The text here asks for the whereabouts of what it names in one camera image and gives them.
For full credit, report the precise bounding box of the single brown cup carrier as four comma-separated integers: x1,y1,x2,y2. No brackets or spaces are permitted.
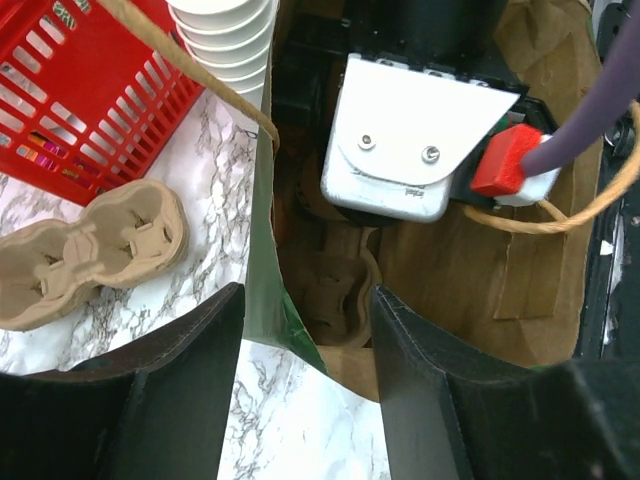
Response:
297,222,381,348

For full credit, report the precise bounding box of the stack of paper cups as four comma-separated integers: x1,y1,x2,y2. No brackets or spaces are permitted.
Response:
167,0,279,107

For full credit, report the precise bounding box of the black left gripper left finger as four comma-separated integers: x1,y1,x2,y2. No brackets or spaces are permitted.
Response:
1,283,245,479

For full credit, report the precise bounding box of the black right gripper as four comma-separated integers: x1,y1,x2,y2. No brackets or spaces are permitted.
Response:
273,1,557,210

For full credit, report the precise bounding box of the red plastic shopping basket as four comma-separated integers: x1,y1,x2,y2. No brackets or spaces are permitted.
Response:
1,1,203,205

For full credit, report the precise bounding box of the brown cardboard cup carrier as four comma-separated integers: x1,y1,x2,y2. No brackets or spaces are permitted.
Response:
1,179,190,331

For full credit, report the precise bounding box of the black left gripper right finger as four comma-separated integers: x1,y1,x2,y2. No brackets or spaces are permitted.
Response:
371,286,639,479

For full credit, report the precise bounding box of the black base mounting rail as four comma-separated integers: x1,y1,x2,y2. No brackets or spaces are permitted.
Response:
574,1,639,360

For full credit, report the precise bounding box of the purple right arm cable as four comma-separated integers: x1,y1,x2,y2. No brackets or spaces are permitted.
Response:
469,0,640,207

